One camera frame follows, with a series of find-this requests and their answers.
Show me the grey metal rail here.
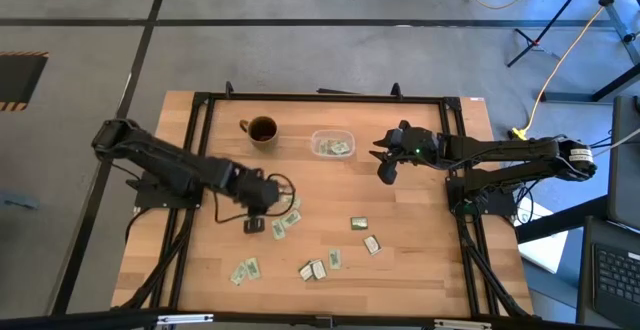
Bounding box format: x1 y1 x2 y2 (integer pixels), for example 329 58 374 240
588 0 640 66

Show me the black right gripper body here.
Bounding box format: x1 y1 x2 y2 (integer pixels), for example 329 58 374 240
386 120 444 168

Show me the grey cable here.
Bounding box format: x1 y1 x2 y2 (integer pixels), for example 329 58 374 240
592 127 640 157

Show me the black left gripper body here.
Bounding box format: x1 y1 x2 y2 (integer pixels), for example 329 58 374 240
231 167 281 218

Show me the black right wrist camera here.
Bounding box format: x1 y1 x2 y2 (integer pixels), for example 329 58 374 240
376 159 401 186

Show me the black aluminium table frame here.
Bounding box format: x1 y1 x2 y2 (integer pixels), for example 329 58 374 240
0 80 640 330

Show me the white box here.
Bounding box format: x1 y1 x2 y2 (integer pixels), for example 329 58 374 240
514 197 570 275

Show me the dark grey monitor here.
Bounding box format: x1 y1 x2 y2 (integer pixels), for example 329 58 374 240
606 94 640 231

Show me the black power cable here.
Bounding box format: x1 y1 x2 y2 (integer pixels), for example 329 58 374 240
508 179 539 226

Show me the grey flat floor object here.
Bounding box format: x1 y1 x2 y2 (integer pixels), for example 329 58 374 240
0 192 40 211

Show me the black keyboard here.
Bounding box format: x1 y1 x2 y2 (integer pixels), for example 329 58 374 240
576 214 640 330

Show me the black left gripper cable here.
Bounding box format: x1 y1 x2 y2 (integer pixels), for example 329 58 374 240
213 172 297 225

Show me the silver aluminium bracket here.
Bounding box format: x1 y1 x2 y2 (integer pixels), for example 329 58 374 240
156 313 215 327
433 319 494 330

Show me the olive glazed ceramic mug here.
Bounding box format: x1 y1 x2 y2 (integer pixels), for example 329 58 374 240
238 115 280 152

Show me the clear plastic container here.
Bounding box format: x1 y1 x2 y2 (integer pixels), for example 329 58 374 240
310 128 357 159

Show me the black floor hatch striped border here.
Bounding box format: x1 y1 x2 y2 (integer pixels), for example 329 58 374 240
0 51 50 113

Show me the black metal bar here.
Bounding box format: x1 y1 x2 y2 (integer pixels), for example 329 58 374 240
514 194 610 244

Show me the black metal stand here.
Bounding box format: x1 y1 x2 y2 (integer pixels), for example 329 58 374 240
506 0 640 104

